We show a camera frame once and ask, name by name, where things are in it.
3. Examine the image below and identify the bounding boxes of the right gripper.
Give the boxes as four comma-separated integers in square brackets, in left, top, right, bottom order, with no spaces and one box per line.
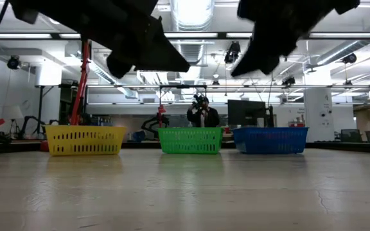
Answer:
[231,0,361,78]

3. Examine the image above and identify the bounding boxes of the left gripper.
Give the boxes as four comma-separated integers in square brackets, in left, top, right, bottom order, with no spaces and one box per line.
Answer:
[10,0,191,80]

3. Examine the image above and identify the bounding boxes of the black ceiling spotlight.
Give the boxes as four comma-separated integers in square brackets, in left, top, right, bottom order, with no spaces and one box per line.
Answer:
[342,53,358,64]
[6,56,21,70]
[224,40,241,64]
[281,76,297,87]

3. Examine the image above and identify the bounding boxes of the black overhead beam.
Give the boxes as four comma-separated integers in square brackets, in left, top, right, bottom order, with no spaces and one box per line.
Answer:
[0,31,370,41]

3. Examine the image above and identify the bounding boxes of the black background monitor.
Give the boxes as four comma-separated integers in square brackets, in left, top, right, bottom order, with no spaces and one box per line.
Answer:
[227,99,267,128]

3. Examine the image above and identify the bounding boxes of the small background red lamp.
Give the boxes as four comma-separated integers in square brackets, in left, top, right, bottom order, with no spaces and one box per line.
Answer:
[157,104,167,128]

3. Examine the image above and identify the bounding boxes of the person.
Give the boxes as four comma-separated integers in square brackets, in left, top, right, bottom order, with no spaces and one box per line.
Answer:
[186,94,220,128]

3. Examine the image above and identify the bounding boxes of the blue plastic basket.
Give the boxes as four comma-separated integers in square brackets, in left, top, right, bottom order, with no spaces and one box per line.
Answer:
[231,126,310,155]

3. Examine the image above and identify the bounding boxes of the white building column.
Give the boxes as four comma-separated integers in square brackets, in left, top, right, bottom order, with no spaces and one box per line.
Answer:
[303,88,335,143]

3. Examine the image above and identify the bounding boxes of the green plastic basket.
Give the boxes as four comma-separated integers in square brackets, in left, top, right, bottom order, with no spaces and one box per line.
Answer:
[157,126,224,155]

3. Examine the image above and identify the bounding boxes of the yellow plastic basket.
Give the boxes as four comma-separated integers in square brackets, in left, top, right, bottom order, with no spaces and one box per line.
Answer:
[44,124,127,157]

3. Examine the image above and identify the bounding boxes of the white lampshade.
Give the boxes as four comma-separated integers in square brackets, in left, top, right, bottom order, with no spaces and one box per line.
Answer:
[1,105,24,120]

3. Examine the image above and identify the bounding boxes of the silver ceiling duct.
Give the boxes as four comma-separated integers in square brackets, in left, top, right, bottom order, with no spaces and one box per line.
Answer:
[168,0,216,65]

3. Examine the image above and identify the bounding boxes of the background black station frame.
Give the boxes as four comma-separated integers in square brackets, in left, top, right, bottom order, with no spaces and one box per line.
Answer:
[158,84,207,129]

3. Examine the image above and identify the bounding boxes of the black camera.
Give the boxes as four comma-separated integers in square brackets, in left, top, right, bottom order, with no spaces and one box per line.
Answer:
[191,94,206,108]

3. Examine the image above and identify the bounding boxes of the black aluminium table frame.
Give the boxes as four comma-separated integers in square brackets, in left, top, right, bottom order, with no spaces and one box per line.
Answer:
[0,140,370,155]

